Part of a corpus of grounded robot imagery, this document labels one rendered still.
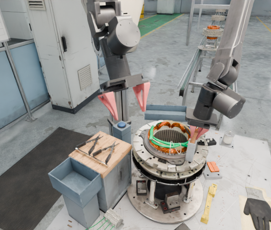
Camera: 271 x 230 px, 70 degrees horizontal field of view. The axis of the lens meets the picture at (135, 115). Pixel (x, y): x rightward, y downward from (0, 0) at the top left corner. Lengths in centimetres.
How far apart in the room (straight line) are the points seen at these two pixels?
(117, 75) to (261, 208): 92
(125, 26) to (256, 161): 117
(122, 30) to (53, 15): 234
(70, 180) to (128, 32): 65
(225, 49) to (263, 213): 78
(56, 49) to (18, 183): 165
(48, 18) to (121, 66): 235
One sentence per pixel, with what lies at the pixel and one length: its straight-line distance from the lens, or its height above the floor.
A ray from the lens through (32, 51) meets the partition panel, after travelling 318.
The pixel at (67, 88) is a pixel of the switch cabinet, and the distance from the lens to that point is 299.
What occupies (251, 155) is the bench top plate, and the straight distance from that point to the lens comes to 144.
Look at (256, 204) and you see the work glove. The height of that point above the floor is 80.
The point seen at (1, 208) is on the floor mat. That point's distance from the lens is 225.
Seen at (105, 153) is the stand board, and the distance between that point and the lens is 85.
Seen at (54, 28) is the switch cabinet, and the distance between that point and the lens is 278.
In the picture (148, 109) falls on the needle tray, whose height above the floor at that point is 103.
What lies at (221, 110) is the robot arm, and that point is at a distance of 59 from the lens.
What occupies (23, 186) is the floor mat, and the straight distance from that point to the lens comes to 233.
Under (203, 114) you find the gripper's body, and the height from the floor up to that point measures 132.
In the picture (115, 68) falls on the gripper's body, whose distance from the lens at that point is 49.
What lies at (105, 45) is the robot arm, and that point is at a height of 154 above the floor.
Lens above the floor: 165
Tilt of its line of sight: 33 degrees down
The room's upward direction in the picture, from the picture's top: straight up
